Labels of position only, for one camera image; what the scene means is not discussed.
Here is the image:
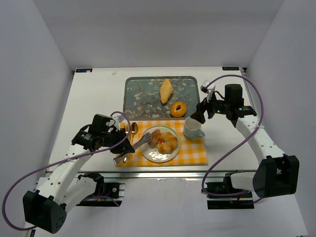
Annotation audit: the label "silver metal tongs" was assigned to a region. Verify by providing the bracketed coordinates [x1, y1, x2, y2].
[113, 132, 153, 165]

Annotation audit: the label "small brown bread piece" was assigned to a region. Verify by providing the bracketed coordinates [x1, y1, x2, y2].
[148, 129, 161, 146]

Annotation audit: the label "round twisted bread roll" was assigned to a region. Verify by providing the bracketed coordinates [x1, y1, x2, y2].
[156, 132, 178, 154]

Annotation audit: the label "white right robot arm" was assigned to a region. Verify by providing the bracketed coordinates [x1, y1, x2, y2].
[190, 80, 299, 198]

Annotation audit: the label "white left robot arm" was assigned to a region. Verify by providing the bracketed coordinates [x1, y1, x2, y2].
[23, 112, 135, 234]

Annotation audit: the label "gold knife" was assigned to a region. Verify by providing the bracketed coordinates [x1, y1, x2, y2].
[127, 131, 132, 160]

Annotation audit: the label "gold spoon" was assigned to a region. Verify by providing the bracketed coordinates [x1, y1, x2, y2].
[128, 122, 138, 145]

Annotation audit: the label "orange glazed donut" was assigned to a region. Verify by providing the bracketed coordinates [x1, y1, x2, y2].
[170, 102, 187, 118]

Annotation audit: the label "gold fork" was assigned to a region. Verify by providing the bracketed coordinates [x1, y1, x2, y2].
[122, 123, 130, 164]

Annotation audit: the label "white round plate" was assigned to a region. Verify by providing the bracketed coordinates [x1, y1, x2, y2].
[139, 125, 181, 163]

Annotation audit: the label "yellow checkered placemat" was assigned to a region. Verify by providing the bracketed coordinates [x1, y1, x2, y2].
[116, 120, 208, 167]

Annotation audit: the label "blue label sticker right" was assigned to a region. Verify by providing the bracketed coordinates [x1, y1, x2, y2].
[222, 66, 239, 71]

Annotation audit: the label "blue label sticker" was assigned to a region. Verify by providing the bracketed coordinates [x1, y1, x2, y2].
[75, 68, 93, 73]
[222, 66, 239, 71]

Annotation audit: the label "long flat pastry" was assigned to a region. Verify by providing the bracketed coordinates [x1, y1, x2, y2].
[160, 79, 173, 104]

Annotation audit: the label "blue floral tray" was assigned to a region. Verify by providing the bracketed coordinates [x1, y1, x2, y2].
[123, 76, 200, 121]

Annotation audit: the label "blue label sticker left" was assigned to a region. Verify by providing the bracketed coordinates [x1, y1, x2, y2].
[75, 68, 93, 73]

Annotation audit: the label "white mug blue handle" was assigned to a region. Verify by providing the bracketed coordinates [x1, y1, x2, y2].
[183, 117, 205, 139]

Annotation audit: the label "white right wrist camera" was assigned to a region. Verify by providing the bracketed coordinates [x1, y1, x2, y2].
[200, 80, 216, 102]

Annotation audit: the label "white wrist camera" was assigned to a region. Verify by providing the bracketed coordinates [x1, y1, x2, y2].
[110, 115, 125, 130]
[200, 80, 216, 102]

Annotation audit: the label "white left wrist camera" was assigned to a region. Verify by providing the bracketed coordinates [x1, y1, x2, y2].
[110, 115, 125, 130]

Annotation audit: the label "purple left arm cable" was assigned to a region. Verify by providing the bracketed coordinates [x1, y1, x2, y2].
[1, 111, 131, 231]

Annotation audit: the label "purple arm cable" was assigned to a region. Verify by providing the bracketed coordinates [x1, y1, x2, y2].
[1, 111, 131, 231]
[199, 74, 264, 203]

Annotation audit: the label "aluminium table edge rail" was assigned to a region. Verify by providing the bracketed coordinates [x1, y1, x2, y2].
[96, 170, 254, 179]

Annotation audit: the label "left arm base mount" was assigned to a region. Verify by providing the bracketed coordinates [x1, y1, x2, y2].
[78, 172, 125, 207]

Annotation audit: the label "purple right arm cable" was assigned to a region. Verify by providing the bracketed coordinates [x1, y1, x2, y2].
[199, 74, 264, 203]

